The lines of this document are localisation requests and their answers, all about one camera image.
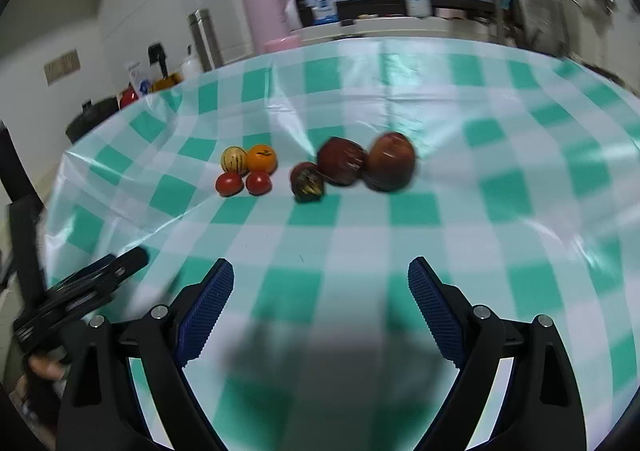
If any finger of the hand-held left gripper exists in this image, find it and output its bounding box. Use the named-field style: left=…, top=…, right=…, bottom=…
left=42, top=247, right=150, bottom=314

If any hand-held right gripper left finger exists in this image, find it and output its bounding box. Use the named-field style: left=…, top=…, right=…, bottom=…
left=57, top=258, right=236, bottom=451

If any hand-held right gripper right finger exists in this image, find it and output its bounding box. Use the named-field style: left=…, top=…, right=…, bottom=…
left=407, top=256, right=588, bottom=451

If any small striped yellow melon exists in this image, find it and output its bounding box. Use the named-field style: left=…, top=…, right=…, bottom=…
left=221, top=146, right=249, bottom=176

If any wrinkled dark red apple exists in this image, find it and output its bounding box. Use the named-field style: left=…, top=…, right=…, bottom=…
left=317, top=137, right=368, bottom=186

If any person's left hand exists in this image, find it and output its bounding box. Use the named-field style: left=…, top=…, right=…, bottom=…
left=29, top=355, right=68, bottom=383

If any dark upright object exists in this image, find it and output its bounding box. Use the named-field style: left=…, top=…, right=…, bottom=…
left=0, top=121, right=48, bottom=302

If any green white checkered tablecloth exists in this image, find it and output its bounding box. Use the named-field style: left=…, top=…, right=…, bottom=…
left=37, top=37, right=640, bottom=451

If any red cherry tomato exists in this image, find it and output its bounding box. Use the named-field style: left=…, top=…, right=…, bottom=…
left=215, top=172, right=244, bottom=196
left=245, top=170, right=273, bottom=196

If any black pot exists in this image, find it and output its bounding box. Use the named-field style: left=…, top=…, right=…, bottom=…
left=65, top=98, right=121, bottom=144

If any large red apple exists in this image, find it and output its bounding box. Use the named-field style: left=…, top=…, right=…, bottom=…
left=361, top=132, right=417, bottom=192

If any dark brown water chestnut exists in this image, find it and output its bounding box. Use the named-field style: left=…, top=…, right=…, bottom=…
left=290, top=161, right=325, bottom=203

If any small speckled orange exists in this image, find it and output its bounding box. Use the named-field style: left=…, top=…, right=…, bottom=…
left=246, top=144, right=278, bottom=175

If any orange bottle with black pump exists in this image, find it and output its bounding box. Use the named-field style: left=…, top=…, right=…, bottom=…
left=148, top=43, right=183, bottom=92

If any white tube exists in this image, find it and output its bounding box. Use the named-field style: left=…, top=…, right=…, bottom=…
left=126, top=62, right=153, bottom=96

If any small white bottle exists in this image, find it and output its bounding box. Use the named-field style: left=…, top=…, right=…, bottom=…
left=181, top=46, right=202, bottom=80

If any stainless steel thermos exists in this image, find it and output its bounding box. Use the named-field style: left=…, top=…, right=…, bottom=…
left=188, top=9, right=224, bottom=72

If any pink kettle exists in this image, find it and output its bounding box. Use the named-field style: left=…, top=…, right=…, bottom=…
left=239, top=0, right=303, bottom=56

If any small blue white box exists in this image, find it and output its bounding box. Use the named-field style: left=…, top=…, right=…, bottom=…
left=312, top=0, right=341, bottom=24

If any wall socket plate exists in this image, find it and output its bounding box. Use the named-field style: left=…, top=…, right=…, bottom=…
left=44, top=49, right=81, bottom=86

